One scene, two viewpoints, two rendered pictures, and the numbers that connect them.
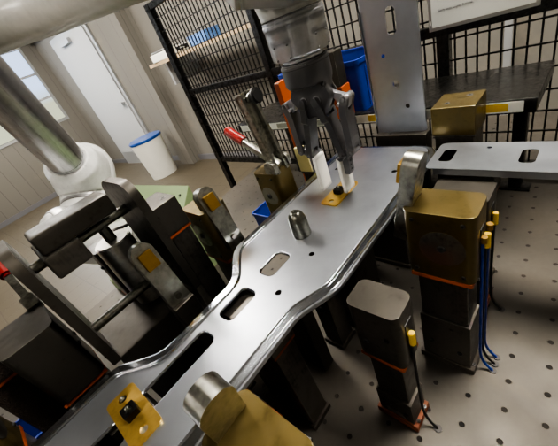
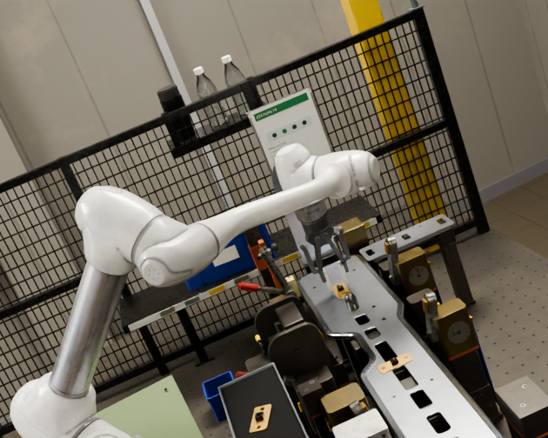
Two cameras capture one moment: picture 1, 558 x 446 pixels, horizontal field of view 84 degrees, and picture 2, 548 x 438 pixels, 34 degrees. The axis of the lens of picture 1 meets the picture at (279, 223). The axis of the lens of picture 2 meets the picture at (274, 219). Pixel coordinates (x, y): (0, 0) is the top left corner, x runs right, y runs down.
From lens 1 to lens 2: 2.17 m
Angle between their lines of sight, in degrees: 52
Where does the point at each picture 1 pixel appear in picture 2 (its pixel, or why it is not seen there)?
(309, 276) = (387, 308)
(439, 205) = (408, 256)
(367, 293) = (414, 297)
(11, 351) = (328, 375)
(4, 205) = not seen: outside the picture
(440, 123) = (349, 241)
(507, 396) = not seen: hidden behind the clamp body
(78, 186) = (92, 408)
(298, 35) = (321, 205)
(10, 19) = (247, 222)
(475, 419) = not seen: hidden behind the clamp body
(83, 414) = (375, 383)
